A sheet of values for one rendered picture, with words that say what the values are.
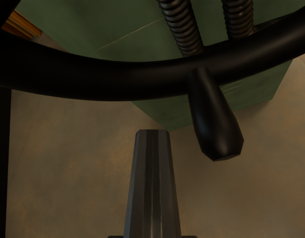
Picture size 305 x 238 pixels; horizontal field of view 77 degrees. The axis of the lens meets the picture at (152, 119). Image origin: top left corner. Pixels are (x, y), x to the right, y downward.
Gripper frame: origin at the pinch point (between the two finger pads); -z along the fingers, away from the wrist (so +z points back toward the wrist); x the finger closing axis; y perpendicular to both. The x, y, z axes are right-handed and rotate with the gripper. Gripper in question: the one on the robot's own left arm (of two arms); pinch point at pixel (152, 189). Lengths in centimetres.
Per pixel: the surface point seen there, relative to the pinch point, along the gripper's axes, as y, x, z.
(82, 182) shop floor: -78, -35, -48
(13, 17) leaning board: -22, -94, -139
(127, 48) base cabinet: -4.4, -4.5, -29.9
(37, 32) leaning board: -35, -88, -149
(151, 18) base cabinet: 0.8, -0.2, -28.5
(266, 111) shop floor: -38, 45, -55
